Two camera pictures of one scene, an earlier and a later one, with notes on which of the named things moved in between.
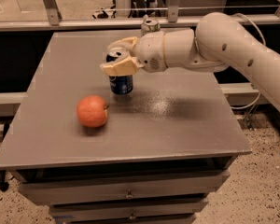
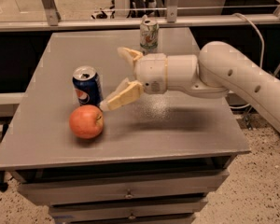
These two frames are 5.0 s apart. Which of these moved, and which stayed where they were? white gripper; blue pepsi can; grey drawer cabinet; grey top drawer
Moved: white gripper; blue pepsi can
Stayed: grey top drawer; grey drawer cabinet
